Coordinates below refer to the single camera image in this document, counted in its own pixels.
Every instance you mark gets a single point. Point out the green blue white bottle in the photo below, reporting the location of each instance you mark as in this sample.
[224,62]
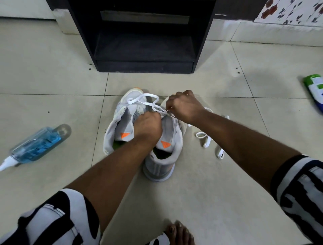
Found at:
[316,88]

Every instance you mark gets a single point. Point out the white floral patterned sheet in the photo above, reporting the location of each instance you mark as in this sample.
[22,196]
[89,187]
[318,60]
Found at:
[292,11]

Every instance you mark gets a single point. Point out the person's left hand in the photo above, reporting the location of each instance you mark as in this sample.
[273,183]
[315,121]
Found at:
[149,127]

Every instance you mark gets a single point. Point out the person's left forearm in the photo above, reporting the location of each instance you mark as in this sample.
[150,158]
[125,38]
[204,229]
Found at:
[111,179]

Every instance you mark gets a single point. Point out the person's right forearm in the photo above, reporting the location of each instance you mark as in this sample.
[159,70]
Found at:
[252,149]

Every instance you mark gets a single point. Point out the blue transparent bottle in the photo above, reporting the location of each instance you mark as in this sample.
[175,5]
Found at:
[37,145]

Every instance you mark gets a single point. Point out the person's right foot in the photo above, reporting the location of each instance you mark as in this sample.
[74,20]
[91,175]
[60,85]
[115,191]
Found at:
[179,234]

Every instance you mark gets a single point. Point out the black open shelf box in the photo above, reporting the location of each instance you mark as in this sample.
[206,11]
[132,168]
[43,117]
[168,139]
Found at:
[146,50]

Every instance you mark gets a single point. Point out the grey sneaker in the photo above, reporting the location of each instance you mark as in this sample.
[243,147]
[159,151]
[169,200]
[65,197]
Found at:
[161,169]
[118,121]

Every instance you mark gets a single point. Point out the dark brown wooden cabinet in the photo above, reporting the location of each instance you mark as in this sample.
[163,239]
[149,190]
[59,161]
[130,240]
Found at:
[239,8]

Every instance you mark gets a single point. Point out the person's right hand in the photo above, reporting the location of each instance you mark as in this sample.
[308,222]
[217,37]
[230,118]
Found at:
[185,107]

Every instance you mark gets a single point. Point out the zebra striped garment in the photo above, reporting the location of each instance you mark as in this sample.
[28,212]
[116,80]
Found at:
[63,219]

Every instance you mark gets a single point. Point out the white shoelace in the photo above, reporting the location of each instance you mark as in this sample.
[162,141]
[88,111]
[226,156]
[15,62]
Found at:
[207,140]
[141,98]

